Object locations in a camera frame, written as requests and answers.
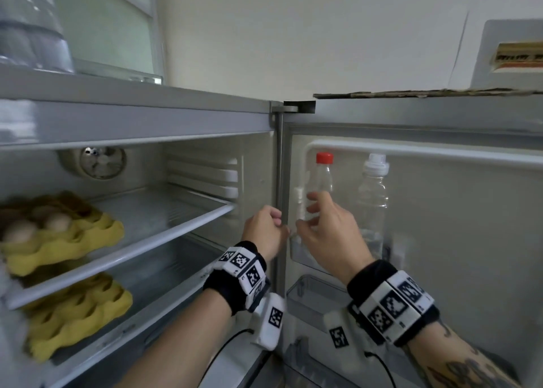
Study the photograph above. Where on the person's right thumb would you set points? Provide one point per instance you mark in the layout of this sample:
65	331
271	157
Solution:
304	227

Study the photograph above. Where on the person's left fingers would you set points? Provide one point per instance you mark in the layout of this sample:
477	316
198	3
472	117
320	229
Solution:
280	226

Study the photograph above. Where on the person's right forearm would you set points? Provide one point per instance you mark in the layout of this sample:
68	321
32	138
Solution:
458	362

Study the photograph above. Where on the round fridge fan dial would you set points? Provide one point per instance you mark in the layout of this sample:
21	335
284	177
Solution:
102	162

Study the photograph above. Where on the person's left hand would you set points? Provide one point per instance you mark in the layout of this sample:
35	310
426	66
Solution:
261	231

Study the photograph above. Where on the person's right hand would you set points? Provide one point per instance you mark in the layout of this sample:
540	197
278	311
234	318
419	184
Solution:
335	241

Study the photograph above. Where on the black left wristband with markers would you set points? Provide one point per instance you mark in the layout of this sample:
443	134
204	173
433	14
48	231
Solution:
239	275

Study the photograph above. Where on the empty yellow egg carton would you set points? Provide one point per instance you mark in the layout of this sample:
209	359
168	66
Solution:
76	315

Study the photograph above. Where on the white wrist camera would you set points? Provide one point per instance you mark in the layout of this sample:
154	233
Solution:
341	337
271	320

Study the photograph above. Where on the clear bottle with white cap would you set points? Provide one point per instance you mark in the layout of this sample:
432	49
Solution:
373	201

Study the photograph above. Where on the glass fridge shelf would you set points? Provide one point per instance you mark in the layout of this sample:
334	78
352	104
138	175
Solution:
161	231

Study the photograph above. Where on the clear plastic container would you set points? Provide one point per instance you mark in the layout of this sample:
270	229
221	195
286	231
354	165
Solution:
32	27

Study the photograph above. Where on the grey fridge door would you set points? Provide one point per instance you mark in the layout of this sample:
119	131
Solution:
458	214

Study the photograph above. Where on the yellow egg carton with eggs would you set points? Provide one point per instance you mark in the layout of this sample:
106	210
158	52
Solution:
68	243

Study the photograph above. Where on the grey fridge body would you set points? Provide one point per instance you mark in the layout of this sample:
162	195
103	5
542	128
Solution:
140	116

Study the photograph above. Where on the person's left forearm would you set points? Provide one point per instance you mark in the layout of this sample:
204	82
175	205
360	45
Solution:
182	345

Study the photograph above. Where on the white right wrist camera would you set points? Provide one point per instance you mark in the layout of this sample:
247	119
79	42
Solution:
341	337

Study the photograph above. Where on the black right wristband with markers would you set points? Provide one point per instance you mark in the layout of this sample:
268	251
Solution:
392	305

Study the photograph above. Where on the clear door shelf bin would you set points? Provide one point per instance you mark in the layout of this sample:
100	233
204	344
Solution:
312	298
305	254

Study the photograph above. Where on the clear bottle with red cap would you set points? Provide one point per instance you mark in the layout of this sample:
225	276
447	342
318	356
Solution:
324	175

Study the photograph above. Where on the white box with label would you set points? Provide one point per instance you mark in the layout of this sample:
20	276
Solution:
509	53

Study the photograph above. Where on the black wristband with markers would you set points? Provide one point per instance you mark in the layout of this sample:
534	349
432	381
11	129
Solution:
392	305
239	275

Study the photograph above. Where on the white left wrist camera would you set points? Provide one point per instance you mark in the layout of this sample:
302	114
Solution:
271	320

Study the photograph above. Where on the beige egg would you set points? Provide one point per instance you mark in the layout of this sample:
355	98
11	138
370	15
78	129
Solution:
57	221
20	231

